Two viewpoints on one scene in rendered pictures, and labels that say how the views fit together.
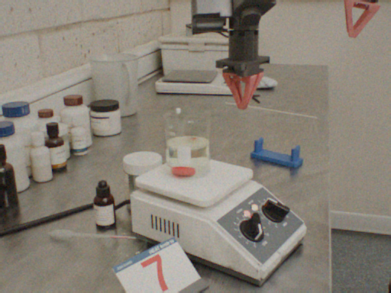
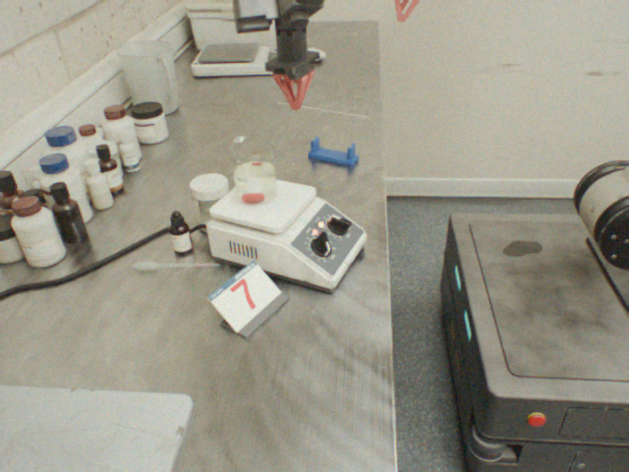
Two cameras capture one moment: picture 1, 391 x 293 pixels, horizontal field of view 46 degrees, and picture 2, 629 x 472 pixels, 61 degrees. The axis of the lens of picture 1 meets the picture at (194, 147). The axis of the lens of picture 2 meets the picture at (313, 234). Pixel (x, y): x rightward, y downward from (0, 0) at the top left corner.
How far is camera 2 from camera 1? 0.18 m
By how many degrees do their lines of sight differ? 17
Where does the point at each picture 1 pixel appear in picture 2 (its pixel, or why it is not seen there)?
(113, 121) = (159, 127)
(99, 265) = (189, 291)
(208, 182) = (278, 206)
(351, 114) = (405, 75)
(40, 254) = (131, 287)
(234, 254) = (309, 270)
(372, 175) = (428, 138)
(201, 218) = (277, 243)
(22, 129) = (74, 157)
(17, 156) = (78, 189)
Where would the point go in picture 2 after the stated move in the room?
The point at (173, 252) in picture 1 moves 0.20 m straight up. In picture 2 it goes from (256, 274) to (238, 138)
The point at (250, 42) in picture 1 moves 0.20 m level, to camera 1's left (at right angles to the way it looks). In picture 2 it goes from (299, 41) to (186, 51)
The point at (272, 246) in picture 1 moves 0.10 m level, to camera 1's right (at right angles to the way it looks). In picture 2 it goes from (339, 258) to (408, 248)
